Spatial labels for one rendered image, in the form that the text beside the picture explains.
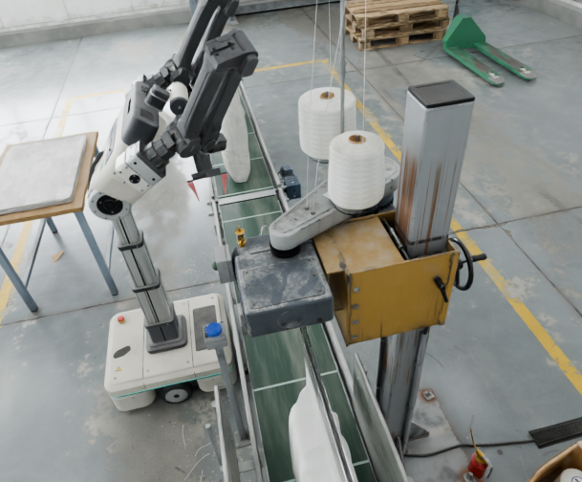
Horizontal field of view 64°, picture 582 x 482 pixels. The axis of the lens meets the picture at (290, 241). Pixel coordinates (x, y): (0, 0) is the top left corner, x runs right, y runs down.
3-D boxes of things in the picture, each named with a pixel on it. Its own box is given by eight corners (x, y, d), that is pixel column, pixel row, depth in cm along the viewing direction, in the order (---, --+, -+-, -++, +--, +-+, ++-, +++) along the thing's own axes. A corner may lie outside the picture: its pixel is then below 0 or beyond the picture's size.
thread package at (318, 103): (294, 141, 146) (291, 87, 135) (346, 132, 148) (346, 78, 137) (308, 167, 134) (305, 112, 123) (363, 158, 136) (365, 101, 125)
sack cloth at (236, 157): (222, 153, 371) (204, 61, 324) (248, 149, 373) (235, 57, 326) (226, 186, 335) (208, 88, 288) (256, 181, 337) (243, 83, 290)
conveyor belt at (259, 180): (198, 89, 495) (197, 80, 489) (235, 83, 499) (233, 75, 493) (221, 209, 329) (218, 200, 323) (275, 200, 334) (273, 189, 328)
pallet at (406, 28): (343, 22, 678) (343, 11, 669) (422, 11, 693) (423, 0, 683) (362, 40, 615) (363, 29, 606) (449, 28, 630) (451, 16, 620)
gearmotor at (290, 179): (273, 179, 357) (271, 162, 347) (292, 176, 358) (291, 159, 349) (282, 202, 334) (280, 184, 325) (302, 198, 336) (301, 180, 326)
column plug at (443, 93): (406, 89, 115) (407, 85, 114) (452, 82, 116) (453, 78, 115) (426, 109, 106) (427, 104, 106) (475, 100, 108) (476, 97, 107)
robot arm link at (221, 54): (203, 27, 120) (222, 57, 118) (245, 25, 128) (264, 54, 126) (161, 136, 154) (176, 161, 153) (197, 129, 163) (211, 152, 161)
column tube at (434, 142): (373, 435, 228) (406, 89, 115) (397, 428, 229) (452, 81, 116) (381, 458, 219) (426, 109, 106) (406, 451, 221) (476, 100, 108)
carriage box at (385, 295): (325, 291, 165) (322, 221, 144) (416, 272, 169) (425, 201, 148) (346, 347, 146) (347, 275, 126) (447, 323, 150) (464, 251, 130)
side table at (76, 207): (50, 229, 375) (6, 144, 326) (128, 214, 383) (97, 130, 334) (25, 317, 304) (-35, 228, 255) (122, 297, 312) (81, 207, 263)
